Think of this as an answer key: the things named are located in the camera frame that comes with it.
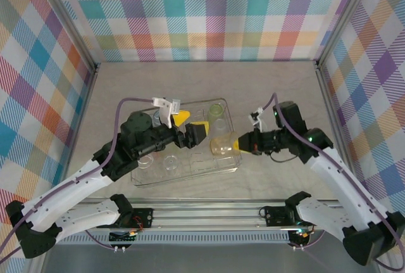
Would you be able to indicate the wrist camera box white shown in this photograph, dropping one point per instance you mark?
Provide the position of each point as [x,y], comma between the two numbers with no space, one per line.
[257,121]
[166,111]

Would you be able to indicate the aluminium side rail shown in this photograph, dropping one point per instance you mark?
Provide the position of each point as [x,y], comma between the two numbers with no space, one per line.
[85,102]
[329,102]

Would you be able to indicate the small circuit board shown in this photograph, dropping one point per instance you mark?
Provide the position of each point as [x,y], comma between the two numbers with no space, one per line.
[121,238]
[300,236]

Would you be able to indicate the small clear faceted cup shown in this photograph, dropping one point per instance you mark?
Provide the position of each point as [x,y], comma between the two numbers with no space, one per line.
[171,162]

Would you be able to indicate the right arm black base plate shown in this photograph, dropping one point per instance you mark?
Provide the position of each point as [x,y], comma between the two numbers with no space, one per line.
[275,214]

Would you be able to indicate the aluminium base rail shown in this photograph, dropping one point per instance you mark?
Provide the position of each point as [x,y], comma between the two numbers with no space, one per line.
[205,217]

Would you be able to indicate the clear plastic dish rack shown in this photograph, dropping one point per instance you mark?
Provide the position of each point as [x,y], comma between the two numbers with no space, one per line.
[202,165]

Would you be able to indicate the bright green translucent cup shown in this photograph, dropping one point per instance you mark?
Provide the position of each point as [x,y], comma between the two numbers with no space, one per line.
[216,112]

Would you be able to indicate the orange translucent cup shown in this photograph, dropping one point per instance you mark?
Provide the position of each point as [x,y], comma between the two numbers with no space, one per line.
[221,144]

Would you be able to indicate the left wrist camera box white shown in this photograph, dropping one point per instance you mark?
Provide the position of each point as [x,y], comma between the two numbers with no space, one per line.
[166,111]

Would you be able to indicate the aluminium frame post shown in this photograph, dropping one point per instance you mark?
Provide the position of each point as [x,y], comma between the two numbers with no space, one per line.
[68,22]
[345,16]

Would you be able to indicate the tall blue translucent cup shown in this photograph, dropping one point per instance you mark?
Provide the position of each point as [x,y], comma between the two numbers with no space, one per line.
[157,118]

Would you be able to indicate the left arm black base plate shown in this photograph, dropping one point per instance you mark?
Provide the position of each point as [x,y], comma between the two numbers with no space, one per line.
[145,216]

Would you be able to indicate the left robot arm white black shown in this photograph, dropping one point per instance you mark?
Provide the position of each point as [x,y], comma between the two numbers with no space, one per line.
[69,190]

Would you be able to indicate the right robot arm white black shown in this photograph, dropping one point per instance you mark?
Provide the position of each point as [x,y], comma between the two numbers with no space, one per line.
[348,184]

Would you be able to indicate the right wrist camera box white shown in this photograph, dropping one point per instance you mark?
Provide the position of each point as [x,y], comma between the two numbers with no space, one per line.
[257,121]

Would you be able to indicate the wide clear cup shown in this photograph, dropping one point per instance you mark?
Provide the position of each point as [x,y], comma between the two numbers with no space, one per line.
[146,162]

